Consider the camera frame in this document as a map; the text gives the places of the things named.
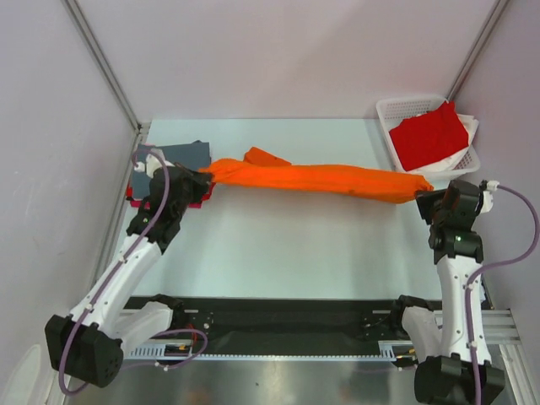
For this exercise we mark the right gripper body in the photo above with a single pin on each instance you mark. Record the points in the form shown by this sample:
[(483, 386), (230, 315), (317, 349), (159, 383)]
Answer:
[(431, 202)]

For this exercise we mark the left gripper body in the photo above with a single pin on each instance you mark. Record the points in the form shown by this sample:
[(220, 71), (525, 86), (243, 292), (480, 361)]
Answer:
[(181, 204)]

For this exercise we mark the orange t-shirt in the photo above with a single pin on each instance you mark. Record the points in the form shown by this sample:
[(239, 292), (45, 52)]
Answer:
[(261, 169)]

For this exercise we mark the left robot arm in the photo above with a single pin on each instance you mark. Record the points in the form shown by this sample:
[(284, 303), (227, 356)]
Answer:
[(91, 342)]

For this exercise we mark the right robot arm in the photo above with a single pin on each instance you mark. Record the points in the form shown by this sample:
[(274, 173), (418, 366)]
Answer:
[(454, 362)]

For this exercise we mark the magenta folded t-shirt in stack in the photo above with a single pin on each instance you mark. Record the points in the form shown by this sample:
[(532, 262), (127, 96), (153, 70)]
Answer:
[(197, 205)]

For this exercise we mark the red folded t-shirt in stack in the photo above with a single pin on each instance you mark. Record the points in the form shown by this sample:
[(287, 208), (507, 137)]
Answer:
[(206, 195)]

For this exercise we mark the grey folded t-shirt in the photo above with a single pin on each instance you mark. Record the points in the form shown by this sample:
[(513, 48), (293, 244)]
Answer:
[(193, 156)]

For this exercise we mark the red t-shirt in basket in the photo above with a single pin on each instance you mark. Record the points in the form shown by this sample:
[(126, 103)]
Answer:
[(424, 139)]

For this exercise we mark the white cloth in basket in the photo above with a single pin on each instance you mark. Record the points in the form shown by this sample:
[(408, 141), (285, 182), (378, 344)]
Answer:
[(463, 161)]

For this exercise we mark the white plastic basket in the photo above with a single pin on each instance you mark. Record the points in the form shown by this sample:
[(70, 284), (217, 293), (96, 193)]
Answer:
[(392, 111)]

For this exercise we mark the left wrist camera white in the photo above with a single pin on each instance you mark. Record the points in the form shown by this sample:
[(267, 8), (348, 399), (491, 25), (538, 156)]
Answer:
[(152, 163)]

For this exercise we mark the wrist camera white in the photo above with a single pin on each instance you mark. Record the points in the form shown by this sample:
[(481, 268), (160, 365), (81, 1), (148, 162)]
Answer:
[(152, 163), (488, 188)]

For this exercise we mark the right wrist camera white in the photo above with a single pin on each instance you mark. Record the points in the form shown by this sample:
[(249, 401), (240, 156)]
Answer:
[(488, 188)]

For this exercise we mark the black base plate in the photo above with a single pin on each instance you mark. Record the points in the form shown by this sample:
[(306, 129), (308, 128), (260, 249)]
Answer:
[(226, 321)]

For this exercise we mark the white cable duct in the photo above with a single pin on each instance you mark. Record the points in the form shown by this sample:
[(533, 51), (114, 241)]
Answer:
[(374, 351)]

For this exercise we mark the left aluminium corner post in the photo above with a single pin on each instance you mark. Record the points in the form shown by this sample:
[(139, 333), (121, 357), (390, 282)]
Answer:
[(89, 38)]

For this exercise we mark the aluminium corner post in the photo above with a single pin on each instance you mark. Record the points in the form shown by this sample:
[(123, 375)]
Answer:
[(481, 41), (89, 38)]

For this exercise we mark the right aluminium corner post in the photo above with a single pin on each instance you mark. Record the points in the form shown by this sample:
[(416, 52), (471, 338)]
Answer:
[(481, 41)]

